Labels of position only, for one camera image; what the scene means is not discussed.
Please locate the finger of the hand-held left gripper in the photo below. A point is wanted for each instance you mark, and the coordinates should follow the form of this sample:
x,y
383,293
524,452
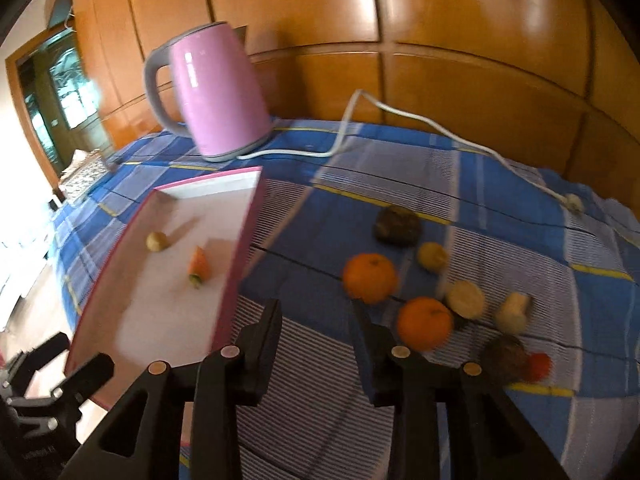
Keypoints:
x,y
87,380
45,355

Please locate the pink shallow tray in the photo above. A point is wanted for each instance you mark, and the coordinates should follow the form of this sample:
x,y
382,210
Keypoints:
x,y
150,310

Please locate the orange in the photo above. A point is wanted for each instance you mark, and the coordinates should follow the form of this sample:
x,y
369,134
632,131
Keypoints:
x,y
425,322
370,277

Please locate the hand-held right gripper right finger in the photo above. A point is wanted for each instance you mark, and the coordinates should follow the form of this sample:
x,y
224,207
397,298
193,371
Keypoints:
x,y
367,365

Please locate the pink electric kettle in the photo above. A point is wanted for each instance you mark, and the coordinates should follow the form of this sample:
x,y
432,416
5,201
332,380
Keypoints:
x,y
215,90

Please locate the beige round food slice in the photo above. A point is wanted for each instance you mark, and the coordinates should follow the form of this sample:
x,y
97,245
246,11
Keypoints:
x,y
466,299

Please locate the orange carrot piece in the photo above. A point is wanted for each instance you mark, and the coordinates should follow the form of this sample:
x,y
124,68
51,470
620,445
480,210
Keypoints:
x,y
199,264

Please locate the dark brown round fruit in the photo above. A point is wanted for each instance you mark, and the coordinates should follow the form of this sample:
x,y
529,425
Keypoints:
x,y
504,359
397,226

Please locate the small red tomato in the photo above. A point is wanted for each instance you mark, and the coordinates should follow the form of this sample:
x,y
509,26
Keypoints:
x,y
538,366

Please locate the white patterned object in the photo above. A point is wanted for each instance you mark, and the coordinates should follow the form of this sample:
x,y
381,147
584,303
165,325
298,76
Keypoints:
x,y
85,172

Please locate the wooden framed window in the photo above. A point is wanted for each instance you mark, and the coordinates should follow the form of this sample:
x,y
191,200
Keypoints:
x,y
60,95

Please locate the small yellow round fruit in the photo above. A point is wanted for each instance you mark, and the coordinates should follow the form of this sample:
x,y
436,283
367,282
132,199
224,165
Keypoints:
x,y
157,241

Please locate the blue plaid tablecloth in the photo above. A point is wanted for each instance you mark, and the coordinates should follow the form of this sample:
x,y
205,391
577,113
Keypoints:
x,y
500,260

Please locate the small yellow lemon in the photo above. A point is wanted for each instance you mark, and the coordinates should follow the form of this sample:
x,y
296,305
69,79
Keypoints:
x,y
432,256

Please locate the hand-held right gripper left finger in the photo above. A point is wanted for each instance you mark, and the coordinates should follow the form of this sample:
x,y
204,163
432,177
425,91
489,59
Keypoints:
x,y
262,355

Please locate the beige mushroom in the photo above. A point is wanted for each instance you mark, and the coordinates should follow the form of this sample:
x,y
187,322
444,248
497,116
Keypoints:
x,y
512,312

